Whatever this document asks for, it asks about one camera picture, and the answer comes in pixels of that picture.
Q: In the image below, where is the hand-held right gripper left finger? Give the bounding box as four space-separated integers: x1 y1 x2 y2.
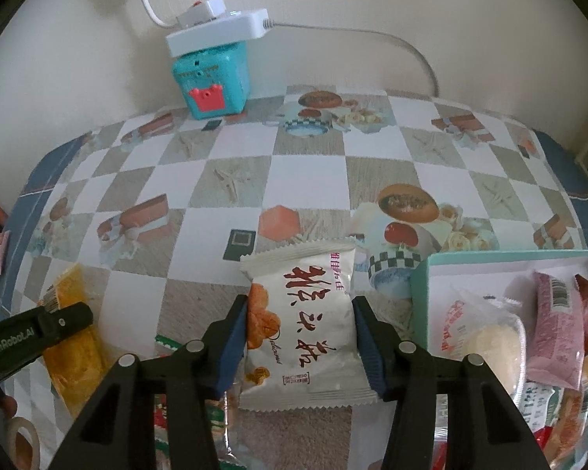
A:
59 295 250 470

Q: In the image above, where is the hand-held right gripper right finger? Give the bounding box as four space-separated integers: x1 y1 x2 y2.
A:
351 295 552 470

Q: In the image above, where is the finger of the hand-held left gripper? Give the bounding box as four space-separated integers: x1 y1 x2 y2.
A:
34 302 93 349

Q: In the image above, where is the yellow snack packet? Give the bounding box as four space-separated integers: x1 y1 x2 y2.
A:
38 263 109 419

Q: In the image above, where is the white snack packet orange print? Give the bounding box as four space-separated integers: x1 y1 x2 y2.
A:
239 236 378 411

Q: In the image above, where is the clear bag cream pastry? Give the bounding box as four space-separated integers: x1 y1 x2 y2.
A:
434 285 527 402

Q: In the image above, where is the teal shallow cardboard box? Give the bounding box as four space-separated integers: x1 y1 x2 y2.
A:
409 249 588 402

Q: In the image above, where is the green white small snack packet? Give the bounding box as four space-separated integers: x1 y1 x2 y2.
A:
519 383 554 432

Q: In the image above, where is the pink snack packet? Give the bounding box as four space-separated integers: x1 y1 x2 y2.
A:
525 270 586 391

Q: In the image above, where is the beige tape roll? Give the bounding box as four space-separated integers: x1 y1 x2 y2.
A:
5 416 41 470

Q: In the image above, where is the green clear cookie packet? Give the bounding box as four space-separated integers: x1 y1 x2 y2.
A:
149 387 246 470

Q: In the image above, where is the checkered printed tablecloth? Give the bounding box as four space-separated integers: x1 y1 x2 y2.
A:
2 83 581 470

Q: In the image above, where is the teal toy box red mouth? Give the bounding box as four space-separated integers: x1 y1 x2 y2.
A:
171 42 252 121

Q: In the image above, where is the white switch plug red button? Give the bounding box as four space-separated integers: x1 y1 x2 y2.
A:
177 0 226 27

